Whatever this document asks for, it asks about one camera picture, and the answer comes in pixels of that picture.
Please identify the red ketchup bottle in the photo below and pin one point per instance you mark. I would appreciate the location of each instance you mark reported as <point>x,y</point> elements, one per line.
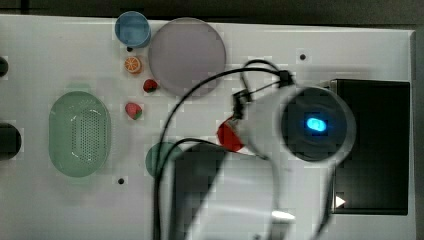
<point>228,136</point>

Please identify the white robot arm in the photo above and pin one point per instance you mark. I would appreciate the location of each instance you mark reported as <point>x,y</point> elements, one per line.
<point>281,188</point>

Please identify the black toaster oven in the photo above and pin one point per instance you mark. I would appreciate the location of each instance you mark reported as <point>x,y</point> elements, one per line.
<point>374,178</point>

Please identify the small red strawberry toy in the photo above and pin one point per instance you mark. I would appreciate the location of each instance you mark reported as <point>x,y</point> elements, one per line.
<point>150,85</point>

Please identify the purple round plate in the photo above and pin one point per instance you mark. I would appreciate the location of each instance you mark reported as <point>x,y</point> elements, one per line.
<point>184,52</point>

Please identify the large pink strawberry toy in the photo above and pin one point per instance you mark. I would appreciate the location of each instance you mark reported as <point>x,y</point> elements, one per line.
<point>133,110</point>

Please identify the orange slice toy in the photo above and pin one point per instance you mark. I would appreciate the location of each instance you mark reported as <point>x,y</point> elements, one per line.
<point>133,65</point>

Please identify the blue plastic cup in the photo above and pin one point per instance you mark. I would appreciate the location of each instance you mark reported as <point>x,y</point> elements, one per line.
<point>132,29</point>

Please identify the green plastic colander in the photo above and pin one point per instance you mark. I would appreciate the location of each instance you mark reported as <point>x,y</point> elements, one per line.
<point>79,129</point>

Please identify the black round pan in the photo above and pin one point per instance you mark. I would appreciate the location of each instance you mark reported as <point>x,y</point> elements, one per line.
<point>10,141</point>

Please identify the dark pot at edge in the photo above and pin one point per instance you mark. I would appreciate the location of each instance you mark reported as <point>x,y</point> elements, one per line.
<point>4,67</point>

